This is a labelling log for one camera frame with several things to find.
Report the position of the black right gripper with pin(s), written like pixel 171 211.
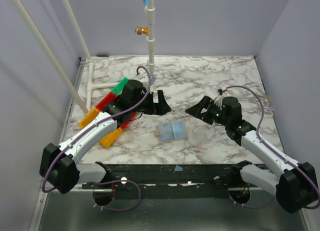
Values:
pixel 207 108

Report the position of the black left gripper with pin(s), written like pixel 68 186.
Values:
pixel 160 108

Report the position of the beige card holder wallet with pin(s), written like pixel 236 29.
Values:
pixel 171 131

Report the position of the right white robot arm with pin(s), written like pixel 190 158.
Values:
pixel 293 184

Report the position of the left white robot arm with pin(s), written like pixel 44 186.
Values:
pixel 59 162

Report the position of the green plastic bin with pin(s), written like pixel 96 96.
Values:
pixel 117 90

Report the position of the red plastic bin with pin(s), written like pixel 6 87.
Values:
pixel 112 104

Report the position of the yellow plastic bin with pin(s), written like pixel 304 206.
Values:
pixel 105 132

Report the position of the orange knob on pipe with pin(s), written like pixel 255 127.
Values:
pixel 142 30

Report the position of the white slanted pole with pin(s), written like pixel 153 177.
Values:
pixel 48 52

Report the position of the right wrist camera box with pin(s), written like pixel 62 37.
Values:
pixel 221 93

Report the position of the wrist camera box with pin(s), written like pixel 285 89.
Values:
pixel 221 93
pixel 145 79

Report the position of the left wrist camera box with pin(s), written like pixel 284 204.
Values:
pixel 145 79

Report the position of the black table front rail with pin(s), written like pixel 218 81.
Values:
pixel 171 181

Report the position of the white pvc pipe frame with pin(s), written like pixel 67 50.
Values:
pixel 102 74

